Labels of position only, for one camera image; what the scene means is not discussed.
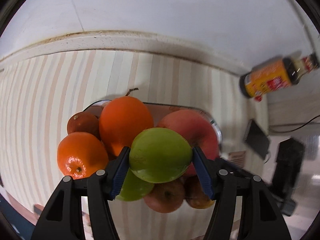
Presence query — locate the green lime fruit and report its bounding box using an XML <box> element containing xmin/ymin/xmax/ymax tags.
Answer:
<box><xmin>129</xmin><ymin>127</ymin><xmax>193</xmax><ymax>184</ymax></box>

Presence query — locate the black smartphone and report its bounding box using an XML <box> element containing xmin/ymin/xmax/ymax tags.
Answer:
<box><xmin>244</xmin><ymin>119</ymin><xmax>270</xmax><ymax>160</ymax></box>

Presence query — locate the brown leather mat label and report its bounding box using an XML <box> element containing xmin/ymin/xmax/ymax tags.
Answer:
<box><xmin>228</xmin><ymin>151</ymin><xmax>246</xmax><ymax>168</ymax></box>

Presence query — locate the red bottle cap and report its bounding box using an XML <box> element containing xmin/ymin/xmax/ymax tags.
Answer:
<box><xmin>254</xmin><ymin>96</ymin><xmax>262</xmax><ymax>102</ymax></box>

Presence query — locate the orange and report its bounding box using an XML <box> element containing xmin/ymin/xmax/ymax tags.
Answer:
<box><xmin>67</xmin><ymin>112</ymin><xmax>100</xmax><ymax>140</ymax></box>
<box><xmin>57</xmin><ymin>132</ymin><xmax>109</xmax><ymax>179</ymax></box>
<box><xmin>99</xmin><ymin>96</ymin><xmax>154</xmax><ymax>157</ymax></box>

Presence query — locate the brown pear right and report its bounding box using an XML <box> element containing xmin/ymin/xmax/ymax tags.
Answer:
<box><xmin>184</xmin><ymin>176</ymin><xmax>215</xmax><ymax>209</ymax></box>

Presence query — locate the brown pear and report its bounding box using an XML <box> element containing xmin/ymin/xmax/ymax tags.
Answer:
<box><xmin>143</xmin><ymin>179</ymin><xmax>185</xmax><ymax>213</ymax></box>
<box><xmin>184</xmin><ymin>176</ymin><xmax>215</xmax><ymax>209</ymax></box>

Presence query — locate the green lime in plate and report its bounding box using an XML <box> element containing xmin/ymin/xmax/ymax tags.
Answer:
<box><xmin>116</xmin><ymin>169</ymin><xmax>154</xmax><ymax>202</ymax></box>

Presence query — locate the soy sauce bottle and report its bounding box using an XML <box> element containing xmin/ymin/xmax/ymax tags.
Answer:
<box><xmin>239</xmin><ymin>53</ymin><xmax>319</xmax><ymax>99</ymax></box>

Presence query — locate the large red apple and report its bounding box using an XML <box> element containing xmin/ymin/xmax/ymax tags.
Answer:
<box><xmin>157</xmin><ymin>109</ymin><xmax>219</xmax><ymax>160</ymax></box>

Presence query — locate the brown pear left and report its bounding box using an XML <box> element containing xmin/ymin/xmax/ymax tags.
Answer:
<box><xmin>143</xmin><ymin>179</ymin><xmax>185</xmax><ymax>213</ymax></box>

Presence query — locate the orange bottom left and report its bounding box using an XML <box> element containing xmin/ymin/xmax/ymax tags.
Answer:
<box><xmin>67</xmin><ymin>112</ymin><xmax>100</xmax><ymax>140</ymax></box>

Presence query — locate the white patterned fruit plate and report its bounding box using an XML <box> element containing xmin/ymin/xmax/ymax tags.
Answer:
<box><xmin>83</xmin><ymin>99</ymin><xmax>222</xmax><ymax>154</ymax></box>

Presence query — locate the orange top middle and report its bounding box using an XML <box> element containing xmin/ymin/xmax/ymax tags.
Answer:
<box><xmin>99</xmin><ymin>96</ymin><xmax>154</xmax><ymax>157</ymax></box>

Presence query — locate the striped table mat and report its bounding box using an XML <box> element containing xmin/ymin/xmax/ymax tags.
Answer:
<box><xmin>1</xmin><ymin>50</ymin><xmax>268</xmax><ymax>239</ymax></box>

